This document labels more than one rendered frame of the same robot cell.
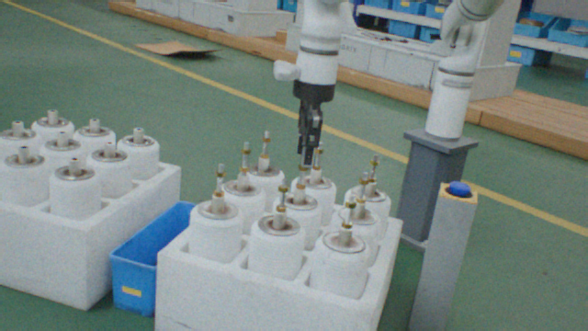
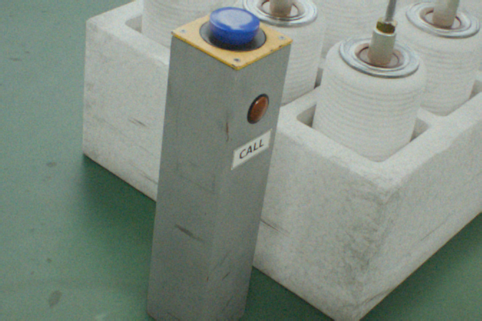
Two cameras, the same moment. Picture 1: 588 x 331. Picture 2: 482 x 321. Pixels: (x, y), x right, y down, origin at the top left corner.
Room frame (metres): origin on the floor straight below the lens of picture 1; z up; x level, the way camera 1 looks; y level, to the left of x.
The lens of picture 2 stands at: (1.24, -0.95, 0.68)
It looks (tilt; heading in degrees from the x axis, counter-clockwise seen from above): 36 degrees down; 110
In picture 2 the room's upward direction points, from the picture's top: 9 degrees clockwise
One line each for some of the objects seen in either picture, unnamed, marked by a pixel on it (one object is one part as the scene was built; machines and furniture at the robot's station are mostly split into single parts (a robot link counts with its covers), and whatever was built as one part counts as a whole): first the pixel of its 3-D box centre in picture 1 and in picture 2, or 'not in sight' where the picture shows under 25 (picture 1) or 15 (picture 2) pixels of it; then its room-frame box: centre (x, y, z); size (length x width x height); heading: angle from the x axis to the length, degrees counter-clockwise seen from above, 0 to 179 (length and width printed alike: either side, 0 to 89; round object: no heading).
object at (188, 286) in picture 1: (288, 273); (321, 103); (1.00, -0.02, 0.09); 0.39 x 0.39 x 0.18; 75
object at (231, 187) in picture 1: (242, 188); not in sight; (1.03, 0.09, 0.25); 0.08 x 0.08 x 0.01
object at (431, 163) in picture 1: (429, 188); not in sight; (1.43, -0.38, 0.15); 0.15 x 0.15 x 0.30; 46
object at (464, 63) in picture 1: (462, 43); not in sight; (1.43, -0.38, 0.54); 0.09 x 0.09 x 0.17; 83
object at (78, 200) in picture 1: (75, 214); not in sight; (1.00, 0.42, 0.16); 0.10 x 0.10 x 0.18
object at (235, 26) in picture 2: (458, 189); (233, 29); (1.00, -0.32, 0.32); 0.04 x 0.04 x 0.02
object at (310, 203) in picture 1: (298, 201); not in sight; (1.00, -0.02, 0.25); 0.08 x 0.08 x 0.01
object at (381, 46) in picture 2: (369, 188); (381, 44); (1.08, -0.17, 0.26); 0.02 x 0.02 x 0.03
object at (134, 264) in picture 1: (167, 255); not in sight; (1.06, 0.24, 0.06); 0.30 x 0.11 x 0.12; 165
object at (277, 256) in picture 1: (273, 270); not in sight; (0.89, 0.01, 0.16); 0.10 x 0.10 x 0.18
